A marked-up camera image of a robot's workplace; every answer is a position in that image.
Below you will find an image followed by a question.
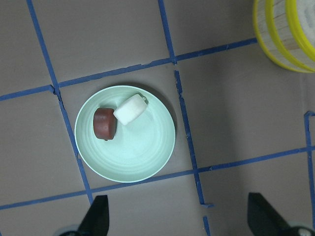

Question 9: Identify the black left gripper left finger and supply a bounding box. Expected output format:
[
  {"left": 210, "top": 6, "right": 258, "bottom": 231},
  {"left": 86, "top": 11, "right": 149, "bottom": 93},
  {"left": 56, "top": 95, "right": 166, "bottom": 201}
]
[{"left": 77, "top": 195, "right": 109, "bottom": 236}]

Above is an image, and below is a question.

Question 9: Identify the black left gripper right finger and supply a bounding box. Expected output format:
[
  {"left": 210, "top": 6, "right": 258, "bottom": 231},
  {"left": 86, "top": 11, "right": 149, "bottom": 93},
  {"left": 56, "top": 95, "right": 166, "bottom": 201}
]
[{"left": 247, "top": 192, "right": 298, "bottom": 236}]

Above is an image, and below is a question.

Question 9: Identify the brown bun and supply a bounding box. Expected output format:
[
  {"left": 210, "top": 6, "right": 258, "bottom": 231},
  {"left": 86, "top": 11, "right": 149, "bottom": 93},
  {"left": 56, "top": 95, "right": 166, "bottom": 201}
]
[{"left": 93, "top": 108, "right": 117, "bottom": 140}]

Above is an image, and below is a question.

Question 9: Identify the white bun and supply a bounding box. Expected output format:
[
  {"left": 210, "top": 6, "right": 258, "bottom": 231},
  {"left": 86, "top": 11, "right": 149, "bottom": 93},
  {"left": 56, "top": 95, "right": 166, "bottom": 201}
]
[{"left": 113, "top": 94, "right": 148, "bottom": 125}]

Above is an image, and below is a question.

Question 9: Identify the yellow steamer top layer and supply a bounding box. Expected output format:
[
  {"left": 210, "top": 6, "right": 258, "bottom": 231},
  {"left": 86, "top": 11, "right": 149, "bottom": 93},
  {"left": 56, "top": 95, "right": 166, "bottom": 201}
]
[{"left": 285, "top": 0, "right": 315, "bottom": 61}]

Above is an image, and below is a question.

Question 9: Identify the yellow steamer layer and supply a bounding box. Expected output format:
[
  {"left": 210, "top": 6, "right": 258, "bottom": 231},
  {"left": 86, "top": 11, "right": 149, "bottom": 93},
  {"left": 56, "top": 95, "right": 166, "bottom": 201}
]
[
  {"left": 252, "top": 0, "right": 315, "bottom": 73},
  {"left": 285, "top": 0, "right": 315, "bottom": 61}
]

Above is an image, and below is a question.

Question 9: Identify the yellow steamer bottom layer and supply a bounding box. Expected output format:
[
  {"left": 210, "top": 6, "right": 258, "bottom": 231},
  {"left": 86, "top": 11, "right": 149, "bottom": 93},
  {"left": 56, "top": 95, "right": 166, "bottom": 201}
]
[{"left": 252, "top": 0, "right": 315, "bottom": 73}]

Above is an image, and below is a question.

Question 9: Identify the mint green plate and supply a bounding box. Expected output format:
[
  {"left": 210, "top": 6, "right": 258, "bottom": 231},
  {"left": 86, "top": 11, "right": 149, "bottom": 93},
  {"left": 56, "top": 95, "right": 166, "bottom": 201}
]
[{"left": 74, "top": 85, "right": 176, "bottom": 183}]

